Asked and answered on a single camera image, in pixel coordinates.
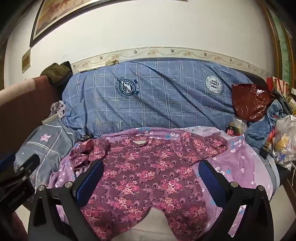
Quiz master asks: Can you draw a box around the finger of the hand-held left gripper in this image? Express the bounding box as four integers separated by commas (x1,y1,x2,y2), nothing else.
0,153,41,187
0,153,16,174

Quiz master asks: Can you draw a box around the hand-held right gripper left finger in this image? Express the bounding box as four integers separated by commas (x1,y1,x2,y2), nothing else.
28,159,104,241

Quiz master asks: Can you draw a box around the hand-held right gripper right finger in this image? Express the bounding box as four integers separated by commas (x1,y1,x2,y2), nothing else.
198,159,271,241

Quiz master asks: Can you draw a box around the maroon floral shirt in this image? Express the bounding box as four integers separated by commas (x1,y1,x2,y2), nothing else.
69,132,228,241

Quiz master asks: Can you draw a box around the person's left forearm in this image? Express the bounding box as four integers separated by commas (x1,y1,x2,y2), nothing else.
0,209,28,241

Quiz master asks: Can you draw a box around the purple floral bed sheet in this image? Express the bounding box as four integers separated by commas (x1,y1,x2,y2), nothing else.
47,126,274,232

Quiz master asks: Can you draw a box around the white flat box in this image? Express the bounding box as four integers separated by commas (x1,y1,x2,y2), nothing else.
41,115,61,126

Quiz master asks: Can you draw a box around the brown headboard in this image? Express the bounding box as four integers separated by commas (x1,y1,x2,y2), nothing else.
0,75,67,160

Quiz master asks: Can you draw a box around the grey floral cloth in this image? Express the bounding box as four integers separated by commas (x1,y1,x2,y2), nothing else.
49,100,67,119

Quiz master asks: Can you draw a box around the blue denim garment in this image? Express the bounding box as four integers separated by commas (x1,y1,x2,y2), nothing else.
244,100,289,149

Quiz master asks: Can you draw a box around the white plastic bag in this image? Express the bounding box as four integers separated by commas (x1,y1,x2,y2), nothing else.
272,115,296,172

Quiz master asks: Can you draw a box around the red plastic bag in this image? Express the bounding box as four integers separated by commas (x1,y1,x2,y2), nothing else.
231,83,273,122

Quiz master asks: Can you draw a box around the dark green cloth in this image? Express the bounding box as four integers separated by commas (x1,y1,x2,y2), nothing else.
40,61,73,86

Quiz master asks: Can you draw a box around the blue plaid quilt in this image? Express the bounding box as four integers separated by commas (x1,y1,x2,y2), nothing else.
61,58,255,138

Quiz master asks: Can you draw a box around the wooden framed green picture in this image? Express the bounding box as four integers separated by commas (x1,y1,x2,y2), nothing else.
261,0,296,86

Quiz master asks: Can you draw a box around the small wall plaque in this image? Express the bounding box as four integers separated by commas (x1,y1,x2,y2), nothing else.
21,47,31,74

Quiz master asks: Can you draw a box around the framed wall painting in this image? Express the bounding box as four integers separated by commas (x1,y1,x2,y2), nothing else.
30,0,104,48

